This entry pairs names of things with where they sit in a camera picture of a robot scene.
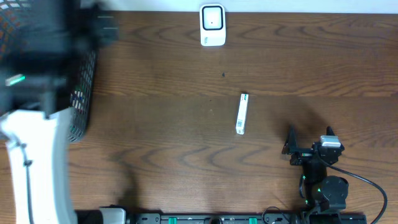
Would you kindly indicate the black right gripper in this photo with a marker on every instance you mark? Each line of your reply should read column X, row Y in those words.
column 290, row 147

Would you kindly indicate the white slim box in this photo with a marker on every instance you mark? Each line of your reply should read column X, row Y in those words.
column 242, row 113

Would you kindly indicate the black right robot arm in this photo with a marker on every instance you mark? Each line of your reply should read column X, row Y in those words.
column 326, row 193

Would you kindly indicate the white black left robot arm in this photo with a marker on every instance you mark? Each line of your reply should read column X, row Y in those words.
column 37, row 148

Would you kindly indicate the grey plastic mesh basket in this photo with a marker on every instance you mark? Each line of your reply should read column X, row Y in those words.
column 49, row 52

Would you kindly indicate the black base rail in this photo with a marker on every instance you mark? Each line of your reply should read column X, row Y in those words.
column 272, row 215

